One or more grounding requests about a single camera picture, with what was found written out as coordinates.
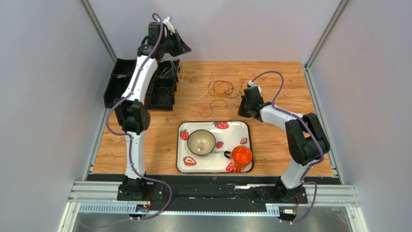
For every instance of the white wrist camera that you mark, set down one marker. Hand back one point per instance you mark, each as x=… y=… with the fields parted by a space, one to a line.
x=168 y=22
x=252 y=84

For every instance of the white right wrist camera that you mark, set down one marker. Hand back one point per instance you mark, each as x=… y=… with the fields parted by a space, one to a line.
x=252 y=84

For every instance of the beige ceramic bowl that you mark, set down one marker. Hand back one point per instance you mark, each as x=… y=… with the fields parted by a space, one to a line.
x=201 y=142

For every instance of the black compartment storage bin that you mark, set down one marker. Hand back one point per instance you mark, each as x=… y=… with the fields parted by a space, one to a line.
x=160 y=94

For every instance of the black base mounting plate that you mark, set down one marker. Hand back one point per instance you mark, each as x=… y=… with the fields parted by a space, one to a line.
x=215 y=193

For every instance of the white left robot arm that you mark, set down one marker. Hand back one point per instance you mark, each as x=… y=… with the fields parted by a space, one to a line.
x=130 y=110

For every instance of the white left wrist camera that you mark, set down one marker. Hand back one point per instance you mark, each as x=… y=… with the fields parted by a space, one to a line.
x=168 y=22

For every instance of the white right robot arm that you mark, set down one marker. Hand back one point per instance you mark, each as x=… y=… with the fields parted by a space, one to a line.
x=307 y=141

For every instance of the aluminium frame rail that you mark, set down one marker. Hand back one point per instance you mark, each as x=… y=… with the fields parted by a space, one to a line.
x=312 y=203

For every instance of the orange translucent mug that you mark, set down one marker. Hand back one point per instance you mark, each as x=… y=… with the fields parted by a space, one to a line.
x=240 y=158

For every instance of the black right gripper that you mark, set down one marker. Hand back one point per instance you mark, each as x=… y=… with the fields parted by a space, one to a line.
x=244 y=107

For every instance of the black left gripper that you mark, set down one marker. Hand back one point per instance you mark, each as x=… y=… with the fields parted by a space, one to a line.
x=181 y=48

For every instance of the strawberry print white tray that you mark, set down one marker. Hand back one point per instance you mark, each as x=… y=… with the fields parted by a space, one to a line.
x=228 y=135

